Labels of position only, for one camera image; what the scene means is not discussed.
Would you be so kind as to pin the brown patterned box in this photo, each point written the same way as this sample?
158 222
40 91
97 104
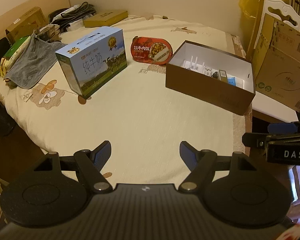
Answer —
50 31

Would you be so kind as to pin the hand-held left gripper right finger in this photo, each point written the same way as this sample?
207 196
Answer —
187 152

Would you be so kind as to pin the grey cloth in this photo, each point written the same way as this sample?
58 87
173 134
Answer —
30 60

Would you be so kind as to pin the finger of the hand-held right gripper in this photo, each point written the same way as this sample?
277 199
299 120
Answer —
281 128
253 140

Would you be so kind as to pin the red food tray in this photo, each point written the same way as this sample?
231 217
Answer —
142 50

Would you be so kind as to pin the yellow object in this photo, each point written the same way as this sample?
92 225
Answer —
5 67

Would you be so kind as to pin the gold box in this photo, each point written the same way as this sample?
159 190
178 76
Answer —
222 75
105 18

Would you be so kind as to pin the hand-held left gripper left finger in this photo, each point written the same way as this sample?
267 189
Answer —
102 152

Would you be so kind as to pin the large cardboard box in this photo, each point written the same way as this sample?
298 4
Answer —
282 75

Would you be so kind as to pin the blue white tube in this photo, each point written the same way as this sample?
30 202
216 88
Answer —
231 80

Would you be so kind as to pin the flat gold box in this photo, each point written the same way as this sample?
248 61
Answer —
105 18

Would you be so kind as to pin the white side table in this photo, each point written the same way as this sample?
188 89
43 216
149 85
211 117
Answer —
272 112

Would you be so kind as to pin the blue milk carton box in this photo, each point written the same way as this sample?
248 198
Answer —
90 65

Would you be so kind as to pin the cream printed blanket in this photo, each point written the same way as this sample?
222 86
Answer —
140 110

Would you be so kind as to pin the green box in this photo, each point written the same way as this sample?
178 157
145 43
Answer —
15 47

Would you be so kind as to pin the white router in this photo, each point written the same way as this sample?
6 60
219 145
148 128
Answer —
192 66

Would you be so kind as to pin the small cardboard box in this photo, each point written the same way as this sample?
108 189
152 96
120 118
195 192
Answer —
25 22

